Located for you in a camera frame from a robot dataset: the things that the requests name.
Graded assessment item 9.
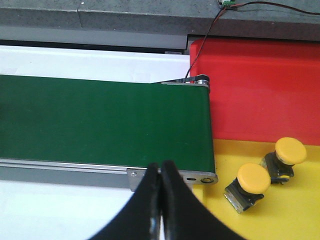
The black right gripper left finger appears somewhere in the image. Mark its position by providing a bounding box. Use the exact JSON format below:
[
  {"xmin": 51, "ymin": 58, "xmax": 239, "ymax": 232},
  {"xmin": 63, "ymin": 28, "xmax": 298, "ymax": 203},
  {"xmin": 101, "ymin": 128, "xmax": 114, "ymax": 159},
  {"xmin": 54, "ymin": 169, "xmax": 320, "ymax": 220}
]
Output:
[{"xmin": 91, "ymin": 163, "xmax": 160, "ymax": 240}]

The grey stone counter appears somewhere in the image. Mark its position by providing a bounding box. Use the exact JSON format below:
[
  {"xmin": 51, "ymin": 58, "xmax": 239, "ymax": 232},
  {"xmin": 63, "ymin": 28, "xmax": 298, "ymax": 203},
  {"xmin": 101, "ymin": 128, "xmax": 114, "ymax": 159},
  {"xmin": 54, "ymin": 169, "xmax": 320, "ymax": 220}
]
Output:
[{"xmin": 0, "ymin": 0, "xmax": 320, "ymax": 49}]

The red plastic tray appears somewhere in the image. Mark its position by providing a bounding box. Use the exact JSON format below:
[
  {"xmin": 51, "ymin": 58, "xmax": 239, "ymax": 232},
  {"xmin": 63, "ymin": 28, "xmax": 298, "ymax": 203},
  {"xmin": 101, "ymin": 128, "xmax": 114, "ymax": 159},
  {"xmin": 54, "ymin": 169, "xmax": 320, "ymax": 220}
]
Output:
[{"xmin": 190, "ymin": 38, "xmax": 320, "ymax": 146}]

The yellow mushroom push button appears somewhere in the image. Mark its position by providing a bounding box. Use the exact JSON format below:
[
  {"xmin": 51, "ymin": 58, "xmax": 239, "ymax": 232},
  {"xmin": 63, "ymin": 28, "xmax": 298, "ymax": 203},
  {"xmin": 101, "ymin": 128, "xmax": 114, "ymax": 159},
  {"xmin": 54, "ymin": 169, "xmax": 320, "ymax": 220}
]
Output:
[
  {"xmin": 260, "ymin": 137, "xmax": 307, "ymax": 185},
  {"xmin": 224, "ymin": 163, "xmax": 271, "ymax": 214}
]

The aluminium conveyor frame rail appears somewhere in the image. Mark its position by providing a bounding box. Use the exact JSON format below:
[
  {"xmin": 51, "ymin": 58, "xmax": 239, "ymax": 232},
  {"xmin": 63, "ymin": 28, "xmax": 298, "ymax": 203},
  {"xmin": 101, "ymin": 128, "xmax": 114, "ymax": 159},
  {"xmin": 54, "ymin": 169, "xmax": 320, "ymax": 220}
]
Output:
[{"xmin": 0, "ymin": 74, "xmax": 219, "ymax": 193}]

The small circuit board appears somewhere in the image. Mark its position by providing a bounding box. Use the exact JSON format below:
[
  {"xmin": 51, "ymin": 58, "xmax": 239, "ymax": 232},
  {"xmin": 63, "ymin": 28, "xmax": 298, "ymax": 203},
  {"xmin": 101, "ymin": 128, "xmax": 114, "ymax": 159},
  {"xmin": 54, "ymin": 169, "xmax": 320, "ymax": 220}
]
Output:
[{"xmin": 217, "ymin": 0, "xmax": 236, "ymax": 8}]

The yellow plastic tray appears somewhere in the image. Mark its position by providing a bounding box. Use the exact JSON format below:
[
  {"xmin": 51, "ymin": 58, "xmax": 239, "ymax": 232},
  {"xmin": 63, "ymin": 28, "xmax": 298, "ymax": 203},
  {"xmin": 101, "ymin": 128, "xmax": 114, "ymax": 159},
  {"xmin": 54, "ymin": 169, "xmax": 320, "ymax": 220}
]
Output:
[{"xmin": 193, "ymin": 139, "xmax": 320, "ymax": 240}]

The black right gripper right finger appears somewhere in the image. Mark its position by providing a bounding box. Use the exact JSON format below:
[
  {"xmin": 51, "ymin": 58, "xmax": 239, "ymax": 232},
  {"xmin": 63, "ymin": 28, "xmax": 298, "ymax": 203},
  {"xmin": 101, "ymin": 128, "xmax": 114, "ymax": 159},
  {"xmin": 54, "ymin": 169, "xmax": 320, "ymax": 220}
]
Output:
[{"xmin": 161, "ymin": 160, "xmax": 243, "ymax": 240}]

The red black wire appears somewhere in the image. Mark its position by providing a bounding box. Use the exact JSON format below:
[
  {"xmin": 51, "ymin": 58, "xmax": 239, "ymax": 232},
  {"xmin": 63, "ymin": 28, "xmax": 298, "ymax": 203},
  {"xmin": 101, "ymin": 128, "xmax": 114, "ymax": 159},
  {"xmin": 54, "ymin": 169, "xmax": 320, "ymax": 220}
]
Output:
[{"xmin": 184, "ymin": 1, "xmax": 320, "ymax": 78}]

